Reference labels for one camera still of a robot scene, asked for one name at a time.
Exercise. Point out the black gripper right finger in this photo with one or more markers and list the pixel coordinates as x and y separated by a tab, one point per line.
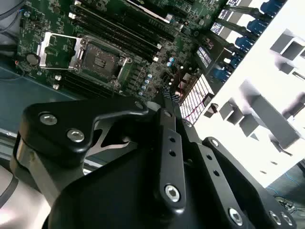
214	167

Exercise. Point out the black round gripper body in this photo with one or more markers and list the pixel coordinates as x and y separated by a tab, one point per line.
114	195

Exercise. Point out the metal socket cover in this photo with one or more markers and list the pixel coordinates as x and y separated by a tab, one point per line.
45	51

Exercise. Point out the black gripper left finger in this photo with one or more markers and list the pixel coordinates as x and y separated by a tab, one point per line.
54	133

